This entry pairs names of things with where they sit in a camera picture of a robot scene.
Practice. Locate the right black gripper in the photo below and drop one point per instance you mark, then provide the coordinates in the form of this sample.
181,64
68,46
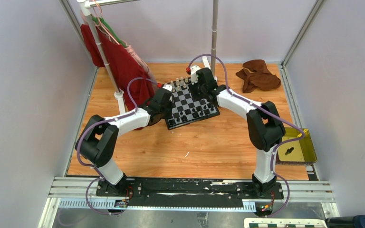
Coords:
192,87

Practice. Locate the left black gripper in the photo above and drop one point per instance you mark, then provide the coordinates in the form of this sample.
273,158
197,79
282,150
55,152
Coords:
168,115

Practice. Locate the black piece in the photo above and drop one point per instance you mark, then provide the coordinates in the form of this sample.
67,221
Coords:
289,150

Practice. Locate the yellow transparent tray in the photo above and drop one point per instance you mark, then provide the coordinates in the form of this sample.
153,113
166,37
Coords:
303,154

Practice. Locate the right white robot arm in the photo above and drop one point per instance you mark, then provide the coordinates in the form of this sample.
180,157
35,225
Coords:
265,129

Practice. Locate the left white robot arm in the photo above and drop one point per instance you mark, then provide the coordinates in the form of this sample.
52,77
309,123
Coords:
96,144

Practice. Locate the black white chessboard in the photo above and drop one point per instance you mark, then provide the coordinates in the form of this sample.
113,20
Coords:
184,109

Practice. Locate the red hanging garment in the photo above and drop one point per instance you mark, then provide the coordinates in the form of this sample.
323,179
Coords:
128,75

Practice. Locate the pink hanging garment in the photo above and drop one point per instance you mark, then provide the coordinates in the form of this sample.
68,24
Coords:
140,62

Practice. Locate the brown cloth pile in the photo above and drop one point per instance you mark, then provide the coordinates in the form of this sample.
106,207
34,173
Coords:
255,75

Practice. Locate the green clothes hanger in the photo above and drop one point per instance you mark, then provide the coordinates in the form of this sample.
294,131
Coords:
103,26

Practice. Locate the white clothes rack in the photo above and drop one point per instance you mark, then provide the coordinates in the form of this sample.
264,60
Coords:
86,5

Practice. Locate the dark blue object corner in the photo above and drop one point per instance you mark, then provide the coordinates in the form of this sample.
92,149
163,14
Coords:
357,221

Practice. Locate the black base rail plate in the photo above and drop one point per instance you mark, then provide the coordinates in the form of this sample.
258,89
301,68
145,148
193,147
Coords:
189,193

